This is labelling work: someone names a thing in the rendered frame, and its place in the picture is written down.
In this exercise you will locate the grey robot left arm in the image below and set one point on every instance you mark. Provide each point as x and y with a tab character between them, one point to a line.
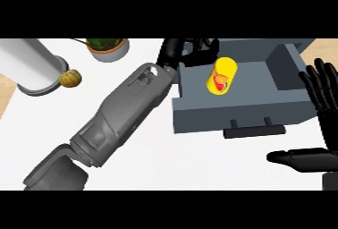
123	113

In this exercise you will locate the grey cabinet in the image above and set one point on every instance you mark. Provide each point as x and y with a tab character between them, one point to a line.
256	47

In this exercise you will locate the grey plant pot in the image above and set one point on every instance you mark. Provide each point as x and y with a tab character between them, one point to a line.
110	53

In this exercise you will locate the white paper towel roll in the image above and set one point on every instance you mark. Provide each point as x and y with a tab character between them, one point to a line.
24	61

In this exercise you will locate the small brown-yellow gourd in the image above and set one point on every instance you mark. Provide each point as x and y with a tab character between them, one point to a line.
70	78

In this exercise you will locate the green potted plant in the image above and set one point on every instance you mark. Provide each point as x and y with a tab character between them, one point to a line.
103	43

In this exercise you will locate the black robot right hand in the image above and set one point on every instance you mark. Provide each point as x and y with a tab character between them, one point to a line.
324	98

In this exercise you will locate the grey open drawer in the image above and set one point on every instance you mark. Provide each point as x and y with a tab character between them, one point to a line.
247	89

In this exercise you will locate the yellow cup with fruit print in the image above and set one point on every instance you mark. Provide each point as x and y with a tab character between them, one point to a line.
222	76

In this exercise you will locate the grey drawer front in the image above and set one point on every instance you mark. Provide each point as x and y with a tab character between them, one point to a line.
243	114

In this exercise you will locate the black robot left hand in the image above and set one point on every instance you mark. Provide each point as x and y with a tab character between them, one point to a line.
200	53

